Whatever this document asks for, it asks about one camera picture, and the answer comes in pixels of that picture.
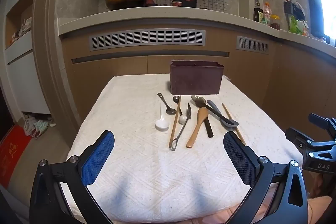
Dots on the orange-capped clear bottle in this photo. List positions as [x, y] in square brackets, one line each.
[267, 12]

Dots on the yellow-lidded jar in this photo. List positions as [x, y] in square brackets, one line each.
[275, 22]

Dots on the wooden spoon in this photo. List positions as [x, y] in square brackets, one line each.
[202, 114]

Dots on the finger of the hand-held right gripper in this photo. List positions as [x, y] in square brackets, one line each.
[319, 120]
[299, 138]

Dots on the dark sauce bottle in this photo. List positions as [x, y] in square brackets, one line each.
[257, 14]

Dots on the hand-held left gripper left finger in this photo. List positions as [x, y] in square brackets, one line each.
[101, 153]

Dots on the white cabinet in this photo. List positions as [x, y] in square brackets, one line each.
[26, 77]

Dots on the maroon plastic utensil holder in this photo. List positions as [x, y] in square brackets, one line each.
[195, 79]

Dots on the wooden chopstick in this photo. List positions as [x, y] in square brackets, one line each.
[228, 113]
[175, 121]

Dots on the red floor mat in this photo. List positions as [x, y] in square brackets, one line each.
[13, 155]

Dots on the white ceramic spoon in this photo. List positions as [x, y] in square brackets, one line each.
[162, 124]

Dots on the stone kitchen counter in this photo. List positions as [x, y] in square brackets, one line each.
[157, 16]

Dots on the short grey vent grille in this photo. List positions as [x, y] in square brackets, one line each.
[252, 44]

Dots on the white textured towel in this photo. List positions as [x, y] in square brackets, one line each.
[141, 169]

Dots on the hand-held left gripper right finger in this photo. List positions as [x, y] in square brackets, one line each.
[240, 158]

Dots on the long grey vent grille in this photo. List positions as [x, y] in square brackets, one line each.
[147, 39]

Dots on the small red pot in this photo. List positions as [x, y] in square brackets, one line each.
[176, 2]

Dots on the grey-blue plastic spoon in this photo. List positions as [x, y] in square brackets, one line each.
[230, 123]

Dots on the pair of slippers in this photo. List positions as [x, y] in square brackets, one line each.
[36, 125]

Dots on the green plastic bag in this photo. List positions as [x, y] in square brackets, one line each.
[296, 26]

